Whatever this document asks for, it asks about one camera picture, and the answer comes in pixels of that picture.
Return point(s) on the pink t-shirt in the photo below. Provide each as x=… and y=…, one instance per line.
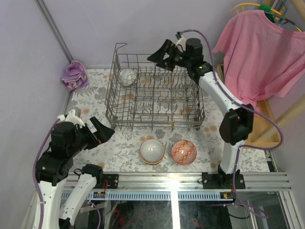
x=261, y=59

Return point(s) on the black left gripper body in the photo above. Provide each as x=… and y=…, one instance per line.
x=91, y=132

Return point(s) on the floral table mat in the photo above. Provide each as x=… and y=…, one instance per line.
x=122, y=152

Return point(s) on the yellow clothes hanger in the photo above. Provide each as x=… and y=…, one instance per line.
x=241, y=8

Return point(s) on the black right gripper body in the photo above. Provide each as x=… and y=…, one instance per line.
x=182, y=60

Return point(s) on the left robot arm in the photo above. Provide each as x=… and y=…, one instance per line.
x=50, y=173

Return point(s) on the yellow floral bowl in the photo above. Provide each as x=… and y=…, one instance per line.
x=152, y=162

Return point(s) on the white wrist camera, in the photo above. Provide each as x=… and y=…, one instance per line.
x=73, y=116
x=181, y=41

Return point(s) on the purple crumpled cloth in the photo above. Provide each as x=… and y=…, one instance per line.
x=75, y=76

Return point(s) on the white wrist camera, left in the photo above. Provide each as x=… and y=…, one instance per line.
x=73, y=116

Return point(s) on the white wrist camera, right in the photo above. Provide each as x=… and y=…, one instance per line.
x=181, y=41

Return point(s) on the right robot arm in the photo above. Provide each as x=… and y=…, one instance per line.
x=238, y=119

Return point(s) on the grey dotted bowl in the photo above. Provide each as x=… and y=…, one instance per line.
x=152, y=150

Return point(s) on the slotted cable duct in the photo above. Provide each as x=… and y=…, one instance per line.
x=160, y=195

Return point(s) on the red diamond patterned bowl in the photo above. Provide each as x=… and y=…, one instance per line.
x=184, y=152

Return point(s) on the grey wire dish rack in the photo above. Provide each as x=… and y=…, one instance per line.
x=157, y=98

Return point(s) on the teal clothes hanger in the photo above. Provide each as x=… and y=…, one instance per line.
x=278, y=18

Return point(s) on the corner aluminium post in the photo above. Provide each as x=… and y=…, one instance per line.
x=54, y=29

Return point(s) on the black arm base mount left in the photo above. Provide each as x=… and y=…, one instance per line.
x=110, y=181

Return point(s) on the aluminium frame rail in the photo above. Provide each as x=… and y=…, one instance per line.
x=254, y=181

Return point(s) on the wooden tray frame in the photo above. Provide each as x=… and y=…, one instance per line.
x=261, y=124

